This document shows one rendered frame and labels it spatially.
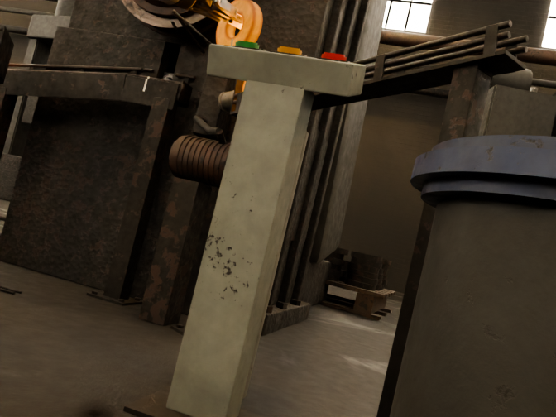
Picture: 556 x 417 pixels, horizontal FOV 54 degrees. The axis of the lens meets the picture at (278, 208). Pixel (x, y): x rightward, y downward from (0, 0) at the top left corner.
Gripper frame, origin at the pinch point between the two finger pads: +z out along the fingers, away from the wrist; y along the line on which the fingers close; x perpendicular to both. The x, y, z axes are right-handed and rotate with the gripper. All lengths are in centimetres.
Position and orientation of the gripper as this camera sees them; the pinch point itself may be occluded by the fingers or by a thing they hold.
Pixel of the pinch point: (239, 21)
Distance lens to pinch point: 155.5
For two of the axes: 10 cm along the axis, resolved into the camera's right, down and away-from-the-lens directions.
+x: 2.0, -9.8, 0.2
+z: 6.8, 1.5, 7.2
